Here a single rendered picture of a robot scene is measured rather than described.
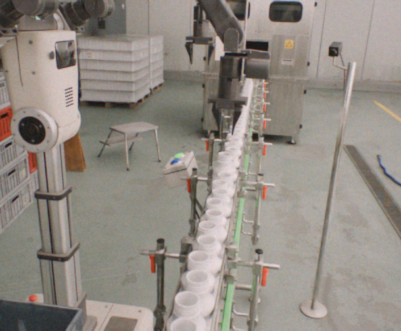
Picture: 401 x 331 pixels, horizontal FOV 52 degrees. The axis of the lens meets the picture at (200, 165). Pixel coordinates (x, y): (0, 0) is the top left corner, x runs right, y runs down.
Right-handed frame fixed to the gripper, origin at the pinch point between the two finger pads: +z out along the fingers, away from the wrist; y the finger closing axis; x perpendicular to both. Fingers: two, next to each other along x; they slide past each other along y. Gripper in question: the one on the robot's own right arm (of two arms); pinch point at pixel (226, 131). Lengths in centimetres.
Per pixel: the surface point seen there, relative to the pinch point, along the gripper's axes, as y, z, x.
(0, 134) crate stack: -174, 57, 157
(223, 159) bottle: 0.0, 7.5, -1.6
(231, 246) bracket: 5.0, 15.1, -33.9
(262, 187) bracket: 11.6, 19.5, 10.4
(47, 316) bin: -34, 35, -38
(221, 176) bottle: 0.0, 10.4, -7.2
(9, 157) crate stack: -174, 78, 165
